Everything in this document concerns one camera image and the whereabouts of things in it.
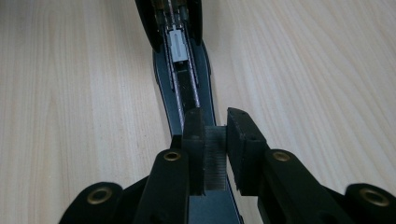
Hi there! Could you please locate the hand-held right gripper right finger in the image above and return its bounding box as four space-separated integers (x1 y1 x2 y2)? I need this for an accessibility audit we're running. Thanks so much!
226 106 358 224

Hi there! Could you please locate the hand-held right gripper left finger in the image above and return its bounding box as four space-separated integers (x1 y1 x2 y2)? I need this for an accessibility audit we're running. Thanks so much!
133 106 207 224

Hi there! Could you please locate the black stapler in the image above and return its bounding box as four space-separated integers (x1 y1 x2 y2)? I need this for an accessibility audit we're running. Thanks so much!
134 0 246 224

